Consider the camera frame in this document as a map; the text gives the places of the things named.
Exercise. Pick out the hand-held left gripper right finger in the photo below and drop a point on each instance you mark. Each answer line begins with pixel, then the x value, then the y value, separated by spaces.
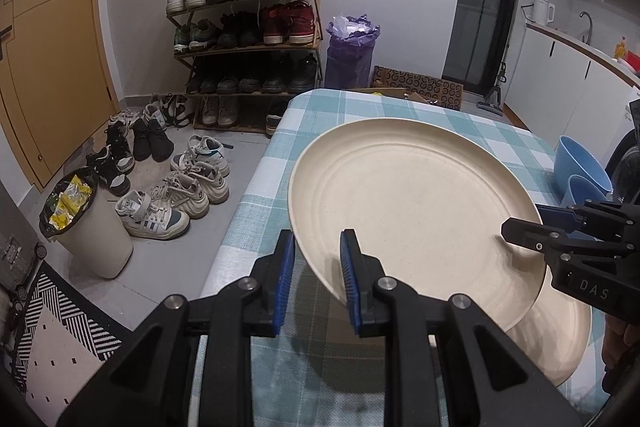
pixel 350 287

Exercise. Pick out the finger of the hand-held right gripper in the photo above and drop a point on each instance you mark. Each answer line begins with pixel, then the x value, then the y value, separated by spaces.
pixel 560 216
pixel 525 232

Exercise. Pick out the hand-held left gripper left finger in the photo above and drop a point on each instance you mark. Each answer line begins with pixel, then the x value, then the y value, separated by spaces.
pixel 285 282

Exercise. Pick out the light blue bowl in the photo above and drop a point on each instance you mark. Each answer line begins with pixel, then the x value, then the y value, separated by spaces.
pixel 575 157

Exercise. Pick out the cream plate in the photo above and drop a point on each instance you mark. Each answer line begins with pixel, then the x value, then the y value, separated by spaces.
pixel 425 217
pixel 555 342

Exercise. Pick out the person's right hand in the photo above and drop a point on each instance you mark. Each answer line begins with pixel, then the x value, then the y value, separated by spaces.
pixel 615 347

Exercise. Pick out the checked teal tablecloth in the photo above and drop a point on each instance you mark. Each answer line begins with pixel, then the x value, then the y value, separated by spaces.
pixel 250 207

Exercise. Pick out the white washing machine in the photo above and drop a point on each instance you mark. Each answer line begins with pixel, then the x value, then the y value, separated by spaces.
pixel 627 167

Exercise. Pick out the pile of sneakers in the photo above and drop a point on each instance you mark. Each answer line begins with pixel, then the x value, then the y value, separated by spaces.
pixel 190 197

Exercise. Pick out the white base cabinet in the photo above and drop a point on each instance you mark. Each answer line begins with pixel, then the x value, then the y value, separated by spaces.
pixel 550 77

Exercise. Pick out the small red box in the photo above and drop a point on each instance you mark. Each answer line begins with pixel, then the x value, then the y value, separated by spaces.
pixel 634 66

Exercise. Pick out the yellow bottle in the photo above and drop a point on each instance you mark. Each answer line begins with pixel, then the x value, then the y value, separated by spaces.
pixel 621 49

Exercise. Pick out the patterned cardboard box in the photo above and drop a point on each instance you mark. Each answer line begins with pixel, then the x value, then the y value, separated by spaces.
pixel 420 84

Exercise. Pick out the white trash bin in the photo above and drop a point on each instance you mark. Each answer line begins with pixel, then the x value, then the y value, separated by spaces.
pixel 100 247

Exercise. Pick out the metal faucet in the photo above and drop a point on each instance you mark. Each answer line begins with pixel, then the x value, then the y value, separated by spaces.
pixel 590 24

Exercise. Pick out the white electric kettle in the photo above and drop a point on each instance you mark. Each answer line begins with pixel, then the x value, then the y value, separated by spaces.
pixel 542 11

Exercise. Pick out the striped black white rug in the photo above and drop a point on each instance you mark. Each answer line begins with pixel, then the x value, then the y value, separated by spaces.
pixel 65 332

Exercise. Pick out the yellow wrappers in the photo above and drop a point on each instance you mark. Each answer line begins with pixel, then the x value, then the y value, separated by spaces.
pixel 70 202

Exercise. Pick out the purple trash bag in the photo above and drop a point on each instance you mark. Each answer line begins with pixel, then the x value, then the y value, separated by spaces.
pixel 350 57

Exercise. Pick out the wooden shoe rack with shoes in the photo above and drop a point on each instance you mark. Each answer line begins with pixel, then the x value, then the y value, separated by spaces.
pixel 290 24

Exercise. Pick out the grey suitcase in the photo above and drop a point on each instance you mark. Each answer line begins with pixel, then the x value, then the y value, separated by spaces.
pixel 20 267

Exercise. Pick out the yellow wooden door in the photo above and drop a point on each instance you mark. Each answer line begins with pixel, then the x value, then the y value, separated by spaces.
pixel 50 57

